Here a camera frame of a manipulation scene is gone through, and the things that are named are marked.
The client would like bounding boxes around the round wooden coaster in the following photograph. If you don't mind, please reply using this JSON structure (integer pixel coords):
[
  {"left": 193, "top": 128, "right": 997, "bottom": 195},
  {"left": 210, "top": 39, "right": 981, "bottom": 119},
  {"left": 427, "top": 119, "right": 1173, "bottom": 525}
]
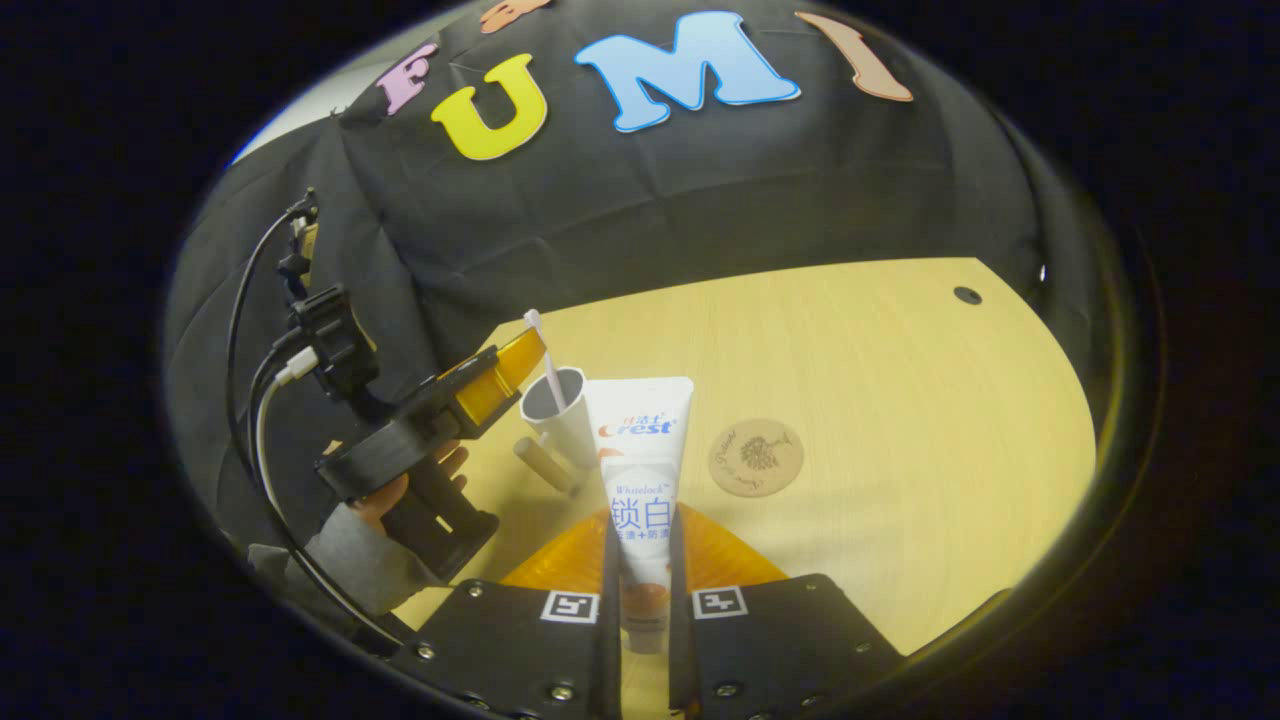
[{"left": 708, "top": 418, "right": 805, "bottom": 498}]

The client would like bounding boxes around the white cup with wooden handle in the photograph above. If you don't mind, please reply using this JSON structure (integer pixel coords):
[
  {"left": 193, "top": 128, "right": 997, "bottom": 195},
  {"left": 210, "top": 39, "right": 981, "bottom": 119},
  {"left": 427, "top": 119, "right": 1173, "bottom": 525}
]
[{"left": 513, "top": 366, "right": 601, "bottom": 496}]

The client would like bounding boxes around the light wooden desktop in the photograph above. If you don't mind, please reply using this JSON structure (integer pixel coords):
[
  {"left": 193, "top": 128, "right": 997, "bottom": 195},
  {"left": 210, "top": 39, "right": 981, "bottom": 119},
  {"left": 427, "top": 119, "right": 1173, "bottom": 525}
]
[{"left": 390, "top": 257, "right": 1098, "bottom": 720}]

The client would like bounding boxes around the white and lilac toothbrush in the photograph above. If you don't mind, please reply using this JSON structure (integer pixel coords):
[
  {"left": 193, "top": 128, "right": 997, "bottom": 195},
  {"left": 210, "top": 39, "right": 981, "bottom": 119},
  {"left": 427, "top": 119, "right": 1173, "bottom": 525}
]
[{"left": 523, "top": 309, "right": 567, "bottom": 411}]

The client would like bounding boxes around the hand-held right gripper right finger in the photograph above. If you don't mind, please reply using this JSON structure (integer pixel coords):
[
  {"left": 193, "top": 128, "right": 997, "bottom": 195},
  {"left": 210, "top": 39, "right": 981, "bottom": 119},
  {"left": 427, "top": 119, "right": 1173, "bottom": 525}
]
[{"left": 668, "top": 503, "right": 906, "bottom": 720}]

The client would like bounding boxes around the white toothpaste tube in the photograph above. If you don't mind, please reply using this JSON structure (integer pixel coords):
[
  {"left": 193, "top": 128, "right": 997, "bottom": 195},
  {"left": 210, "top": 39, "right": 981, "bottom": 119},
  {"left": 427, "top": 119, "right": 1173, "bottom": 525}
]
[{"left": 583, "top": 376, "right": 695, "bottom": 656}]

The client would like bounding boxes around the black cable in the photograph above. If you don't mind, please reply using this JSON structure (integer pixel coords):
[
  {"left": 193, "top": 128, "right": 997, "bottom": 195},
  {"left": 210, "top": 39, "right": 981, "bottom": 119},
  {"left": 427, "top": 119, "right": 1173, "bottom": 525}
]
[{"left": 225, "top": 200, "right": 406, "bottom": 646}]

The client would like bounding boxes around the white cable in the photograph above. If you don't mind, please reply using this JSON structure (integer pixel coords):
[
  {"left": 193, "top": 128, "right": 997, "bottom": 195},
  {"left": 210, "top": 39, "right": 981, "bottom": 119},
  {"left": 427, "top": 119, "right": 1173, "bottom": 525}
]
[{"left": 255, "top": 347, "right": 321, "bottom": 501}]

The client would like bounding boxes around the black backdrop cloth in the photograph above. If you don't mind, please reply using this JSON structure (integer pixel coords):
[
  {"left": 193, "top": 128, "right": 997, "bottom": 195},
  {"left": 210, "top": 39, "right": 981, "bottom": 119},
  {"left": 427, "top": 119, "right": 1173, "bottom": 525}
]
[{"left": 165, "top": 0, "right": 1121, "bottom": 561}]

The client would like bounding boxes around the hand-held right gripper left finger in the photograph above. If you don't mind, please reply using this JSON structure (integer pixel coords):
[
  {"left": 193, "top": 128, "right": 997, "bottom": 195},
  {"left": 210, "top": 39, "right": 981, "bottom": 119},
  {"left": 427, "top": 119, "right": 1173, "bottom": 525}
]
[{"left": 390, "top": 505, "right": 623, "bottom": 720}]

